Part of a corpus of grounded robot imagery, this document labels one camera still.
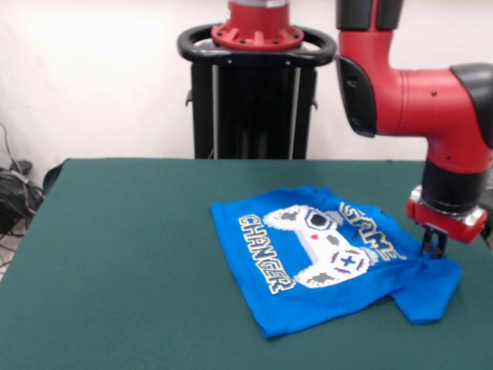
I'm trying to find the dark green table cloth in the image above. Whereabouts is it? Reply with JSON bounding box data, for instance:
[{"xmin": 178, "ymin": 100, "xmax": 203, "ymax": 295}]
[{"xmin": 0, "ymin": 157, "xmax": 493, "ymax": 370}]

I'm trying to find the blue printed T-shirt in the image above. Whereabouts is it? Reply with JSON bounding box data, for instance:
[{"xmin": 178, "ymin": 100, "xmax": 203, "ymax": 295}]
[{"xmin": 210, "ymin": 185, "xmax": 463, "ymax": 340}]

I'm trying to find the black cable tangle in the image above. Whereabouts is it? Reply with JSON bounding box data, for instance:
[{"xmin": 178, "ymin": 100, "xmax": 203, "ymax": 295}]
[{"xmin": 0, "ymin": 123, "xmax": 46, "ymax": 271}]

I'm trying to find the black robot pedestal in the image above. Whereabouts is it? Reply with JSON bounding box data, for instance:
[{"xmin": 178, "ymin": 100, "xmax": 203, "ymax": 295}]
[{"xmin": 176, "ymin": 22, "xmax": 339, "ymax": 160}]

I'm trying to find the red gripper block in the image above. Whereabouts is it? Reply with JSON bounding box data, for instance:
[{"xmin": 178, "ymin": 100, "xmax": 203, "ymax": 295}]
[{"xmin": 406, "ymin": 184, "xmax": 489, "ymax": 261}]

